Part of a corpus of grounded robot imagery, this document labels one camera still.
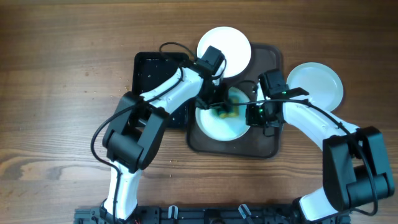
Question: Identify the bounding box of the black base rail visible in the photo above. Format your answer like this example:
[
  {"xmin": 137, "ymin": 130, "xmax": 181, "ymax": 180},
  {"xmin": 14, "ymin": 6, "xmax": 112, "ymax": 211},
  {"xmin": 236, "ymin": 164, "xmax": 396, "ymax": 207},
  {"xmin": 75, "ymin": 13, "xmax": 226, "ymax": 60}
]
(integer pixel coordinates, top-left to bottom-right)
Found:
[{"xmin": 73, "ymin": 204, "xmax": 351, "ymax": 224}]

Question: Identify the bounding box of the black water tray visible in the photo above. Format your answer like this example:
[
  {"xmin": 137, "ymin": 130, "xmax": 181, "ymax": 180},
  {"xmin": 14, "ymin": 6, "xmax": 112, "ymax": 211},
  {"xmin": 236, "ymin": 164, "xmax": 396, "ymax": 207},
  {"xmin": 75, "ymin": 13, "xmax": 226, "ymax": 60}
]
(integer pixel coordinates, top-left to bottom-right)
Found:
[{"xmin": 131, "ymin": 52, "xmax": 190, "ymax": 130}]

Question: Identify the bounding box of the brown plastic tray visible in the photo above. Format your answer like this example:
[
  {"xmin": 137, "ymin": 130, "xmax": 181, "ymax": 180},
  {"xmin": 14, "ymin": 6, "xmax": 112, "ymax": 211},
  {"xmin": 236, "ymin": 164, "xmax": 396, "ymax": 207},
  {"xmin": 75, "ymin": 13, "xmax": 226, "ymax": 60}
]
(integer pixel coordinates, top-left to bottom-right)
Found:
[{"xmin": 186, "ymin": 43, "xmax": 283, "ymax": 159}]

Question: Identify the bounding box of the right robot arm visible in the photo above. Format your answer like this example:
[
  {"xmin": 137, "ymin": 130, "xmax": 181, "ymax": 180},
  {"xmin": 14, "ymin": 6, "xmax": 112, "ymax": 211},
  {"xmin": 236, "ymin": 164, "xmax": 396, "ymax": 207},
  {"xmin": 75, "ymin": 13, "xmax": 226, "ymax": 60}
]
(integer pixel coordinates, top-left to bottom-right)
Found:
[{"xmin": 246, "ymin": 99, "xmax": 395, "ymax": 223}]

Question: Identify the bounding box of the green yellow sponge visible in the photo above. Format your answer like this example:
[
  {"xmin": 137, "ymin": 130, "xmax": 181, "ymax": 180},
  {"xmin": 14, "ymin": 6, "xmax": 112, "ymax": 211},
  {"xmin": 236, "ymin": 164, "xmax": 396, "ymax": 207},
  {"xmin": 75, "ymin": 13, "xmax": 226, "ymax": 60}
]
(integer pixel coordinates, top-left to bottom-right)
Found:
[{"xmin": 216, "ymin": 96, "xmax": 239, "ymax": 119}]

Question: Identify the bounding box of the white plate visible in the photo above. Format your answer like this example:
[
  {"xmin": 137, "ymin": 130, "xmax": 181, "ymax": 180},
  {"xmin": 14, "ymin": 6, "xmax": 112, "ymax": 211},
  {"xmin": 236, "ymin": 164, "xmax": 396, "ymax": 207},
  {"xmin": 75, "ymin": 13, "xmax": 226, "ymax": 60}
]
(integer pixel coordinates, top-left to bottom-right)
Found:
[{"xmin": 195, "ymin": 86, "xmax": 252, "ymax": 142}]

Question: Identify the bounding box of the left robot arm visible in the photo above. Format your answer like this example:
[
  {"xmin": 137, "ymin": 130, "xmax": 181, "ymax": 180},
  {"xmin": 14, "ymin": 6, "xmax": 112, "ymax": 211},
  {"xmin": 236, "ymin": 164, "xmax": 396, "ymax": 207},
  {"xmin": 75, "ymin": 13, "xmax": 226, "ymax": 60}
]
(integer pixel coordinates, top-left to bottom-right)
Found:
[{"xmin": 96, "ymin": 67, "xmax": 224, "ymax": 223}]

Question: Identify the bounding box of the pale green plate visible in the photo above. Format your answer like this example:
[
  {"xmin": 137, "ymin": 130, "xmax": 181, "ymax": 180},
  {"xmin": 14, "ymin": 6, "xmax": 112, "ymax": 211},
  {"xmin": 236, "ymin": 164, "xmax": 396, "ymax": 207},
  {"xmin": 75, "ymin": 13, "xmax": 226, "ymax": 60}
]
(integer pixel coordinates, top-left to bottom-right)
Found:
[{"xmin": 287, "ymin": 62, "xmax": 344, "ymax": 111}]

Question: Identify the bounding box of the pink plate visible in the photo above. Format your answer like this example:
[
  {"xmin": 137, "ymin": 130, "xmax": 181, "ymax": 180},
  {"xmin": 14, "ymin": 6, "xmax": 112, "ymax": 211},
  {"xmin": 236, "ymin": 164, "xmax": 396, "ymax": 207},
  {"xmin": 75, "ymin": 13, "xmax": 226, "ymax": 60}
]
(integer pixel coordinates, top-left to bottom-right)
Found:
[{"xmin": 197, "ymin": 26, "xmax": 252, "ymax": 78}]

